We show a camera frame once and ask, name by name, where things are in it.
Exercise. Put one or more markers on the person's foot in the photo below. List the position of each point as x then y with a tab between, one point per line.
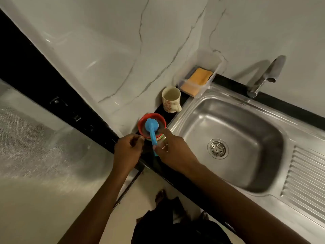
160	196

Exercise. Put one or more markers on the blue brush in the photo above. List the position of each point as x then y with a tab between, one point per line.
153	137

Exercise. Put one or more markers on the round metal drain strainer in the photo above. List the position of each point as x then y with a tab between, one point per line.
217	149

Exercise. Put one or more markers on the chrome faucet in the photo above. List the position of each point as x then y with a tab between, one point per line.
275	66

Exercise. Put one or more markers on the orange sponge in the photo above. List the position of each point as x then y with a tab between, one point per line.
200	76

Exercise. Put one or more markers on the person's black clothing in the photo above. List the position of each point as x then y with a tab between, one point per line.
162	226

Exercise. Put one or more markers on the cream floral mug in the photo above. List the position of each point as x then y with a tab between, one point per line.
171	105

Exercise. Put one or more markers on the stainless steel sink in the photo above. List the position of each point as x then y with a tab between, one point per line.
228	119

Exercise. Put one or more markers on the person's right hand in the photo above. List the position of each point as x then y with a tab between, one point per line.
176	155

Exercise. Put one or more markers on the grey metal appliance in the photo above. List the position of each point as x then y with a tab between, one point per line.
38	188

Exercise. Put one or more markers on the person's right forearm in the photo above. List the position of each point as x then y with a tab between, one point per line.
236	208

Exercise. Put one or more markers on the red round soap tub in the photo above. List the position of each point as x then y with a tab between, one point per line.
140	124

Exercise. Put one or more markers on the clear plastic container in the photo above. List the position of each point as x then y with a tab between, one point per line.
208	57

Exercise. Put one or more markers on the person's left hand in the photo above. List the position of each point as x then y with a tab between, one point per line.
128	155

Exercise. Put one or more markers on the person's left forearm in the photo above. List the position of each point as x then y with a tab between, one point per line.
101	208

